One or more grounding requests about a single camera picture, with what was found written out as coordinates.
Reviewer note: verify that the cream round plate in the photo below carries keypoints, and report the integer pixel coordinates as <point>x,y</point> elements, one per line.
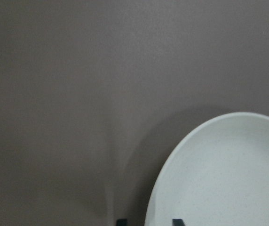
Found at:
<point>218,175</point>

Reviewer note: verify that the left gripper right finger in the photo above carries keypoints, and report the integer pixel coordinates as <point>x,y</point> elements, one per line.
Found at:
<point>177,222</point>

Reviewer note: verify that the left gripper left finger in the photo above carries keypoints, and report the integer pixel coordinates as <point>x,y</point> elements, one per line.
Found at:
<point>121,222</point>

